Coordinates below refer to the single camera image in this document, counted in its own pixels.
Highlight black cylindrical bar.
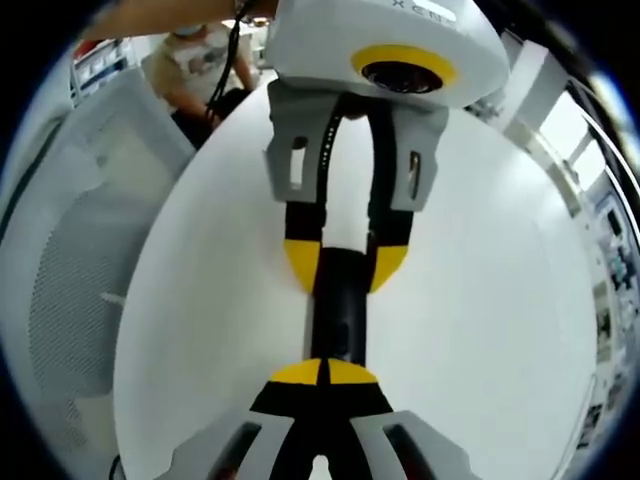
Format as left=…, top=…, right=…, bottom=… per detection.
left=305, top=246, right=373, bottom=364

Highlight white perforated chair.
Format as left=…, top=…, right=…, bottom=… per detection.
left=0, top=74, right=197, bottom=452

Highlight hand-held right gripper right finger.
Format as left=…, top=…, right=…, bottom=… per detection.
left=324, top=357, right=477, bottom=480

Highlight white storage shelf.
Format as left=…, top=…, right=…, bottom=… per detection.
left=71, top=38, right=137, bottom=107

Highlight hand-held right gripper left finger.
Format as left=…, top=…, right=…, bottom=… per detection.
left=169, top=356, right=327, bottom=480

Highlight cluttered side shelving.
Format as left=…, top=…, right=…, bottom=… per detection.
left=588, top=188, right=637, bottom=452

